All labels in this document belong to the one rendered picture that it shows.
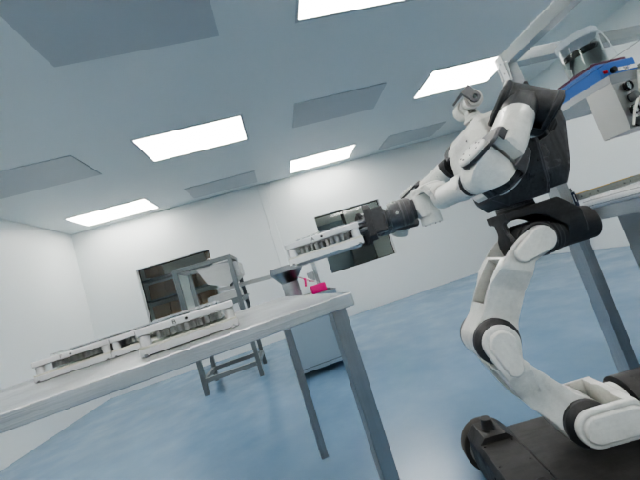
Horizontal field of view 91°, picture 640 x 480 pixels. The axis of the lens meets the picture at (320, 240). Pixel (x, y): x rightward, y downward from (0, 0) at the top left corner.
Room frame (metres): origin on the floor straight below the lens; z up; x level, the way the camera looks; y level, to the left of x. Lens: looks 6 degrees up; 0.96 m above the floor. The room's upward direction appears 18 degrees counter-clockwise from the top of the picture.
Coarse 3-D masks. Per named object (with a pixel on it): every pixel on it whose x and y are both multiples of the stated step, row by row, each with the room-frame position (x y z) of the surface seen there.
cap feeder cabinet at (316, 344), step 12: (312, 324) 3.20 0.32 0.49; (324, 324) 3.22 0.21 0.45; (300, 336) 3.18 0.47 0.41; (312, 336) 3.20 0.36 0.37; (324, 336) 3.21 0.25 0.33; (300, 348) 3.18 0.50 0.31; (312, 348) 3.19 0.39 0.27; (324, 348) 3.21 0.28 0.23; (336, 348) 3.23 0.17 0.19; (300, 360) 3.17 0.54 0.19; (312, 360) 3.19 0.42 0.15; (324, 360) 3.20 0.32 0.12; (336, 360) 3.23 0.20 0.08
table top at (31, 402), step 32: (256, 320) 0.84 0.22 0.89; (288, 320) 0.76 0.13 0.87; (128, 352) 1.18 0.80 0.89; (160, 352) 0.79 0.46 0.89; (192, 352) 0.70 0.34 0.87; (32, 384) 1.11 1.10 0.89; (64, 384) 0.76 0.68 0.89; (96, 384) 0.64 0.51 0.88; (128, 384) 0.66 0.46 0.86; (0, 416) 0.59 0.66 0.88; (32, 416) 0.61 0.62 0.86
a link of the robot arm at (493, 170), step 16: (480, 160) 0.72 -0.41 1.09; (496, 160) 0.72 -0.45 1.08; (464, 176) 0.77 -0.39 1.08; (480, 176) 0.74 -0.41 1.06; (496, 176) 0.73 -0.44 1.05; (512, 176) 0.73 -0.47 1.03; (448, 192) 0.84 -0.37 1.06; (464, 192) 0.80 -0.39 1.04; (480, 192) 0.78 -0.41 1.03; (496, 192) 0.76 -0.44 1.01
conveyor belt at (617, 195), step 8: (632, 184) 1.51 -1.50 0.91; (608, 192) 1.41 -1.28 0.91; (616, 192) 1.34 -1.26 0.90; (624, 192) 1.31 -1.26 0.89; (632, 192) 1.28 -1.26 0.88; (584, 200) 1.49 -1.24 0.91; (592, 200) 1.44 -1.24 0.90; (600, 200) 1.41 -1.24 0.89; (608, 200) 1.38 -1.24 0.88; (616, 200) 1.35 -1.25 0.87; (624, 200) 1.34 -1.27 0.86; (592, 208) 1.47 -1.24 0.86
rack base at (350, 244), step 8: (352, 240) 0.98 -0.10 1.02; (360, 240) 0.98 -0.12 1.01; (328, 248) 0.99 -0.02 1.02; (336, 248) 0.99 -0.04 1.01; (344, 248) 0.99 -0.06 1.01; (352, 248) 1.13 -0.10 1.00; (296, 256) 1.00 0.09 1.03; (304, 256) 0.99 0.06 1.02; (312, 256) 0.99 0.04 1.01; (320, 256) 1.00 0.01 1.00; (328, 256) 1.18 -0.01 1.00; (304, 264) 1.18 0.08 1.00
